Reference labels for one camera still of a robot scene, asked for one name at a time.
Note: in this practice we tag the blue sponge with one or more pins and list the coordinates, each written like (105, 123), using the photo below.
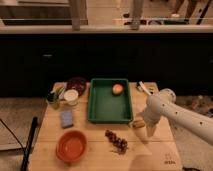
(66, 119)

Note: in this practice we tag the black pole stand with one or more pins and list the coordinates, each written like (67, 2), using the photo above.
(27, 150)

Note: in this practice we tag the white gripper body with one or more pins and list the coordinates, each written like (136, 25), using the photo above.
(152, 113)

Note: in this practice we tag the red orange bowl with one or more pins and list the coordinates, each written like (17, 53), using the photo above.
(71, 146)

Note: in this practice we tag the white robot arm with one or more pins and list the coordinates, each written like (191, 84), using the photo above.
(198, 124)

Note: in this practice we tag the yellow banana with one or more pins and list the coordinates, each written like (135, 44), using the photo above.
(138, 124)

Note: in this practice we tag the orange peach fruit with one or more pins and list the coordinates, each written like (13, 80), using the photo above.
(117, 89)

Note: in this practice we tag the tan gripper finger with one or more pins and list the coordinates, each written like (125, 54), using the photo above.
(150, 130)

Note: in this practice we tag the green yellow cup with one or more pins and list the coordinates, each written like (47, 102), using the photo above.
(52, 98)

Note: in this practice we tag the dark red bowl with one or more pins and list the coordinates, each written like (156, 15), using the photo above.
(78, 84)

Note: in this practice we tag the green plastic tray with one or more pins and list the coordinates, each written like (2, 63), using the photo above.
(106, 108)

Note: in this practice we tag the dark purple grape bunch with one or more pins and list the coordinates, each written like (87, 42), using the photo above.
(119, 143)

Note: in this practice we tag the white cup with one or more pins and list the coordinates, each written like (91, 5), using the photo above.
(71, 97)

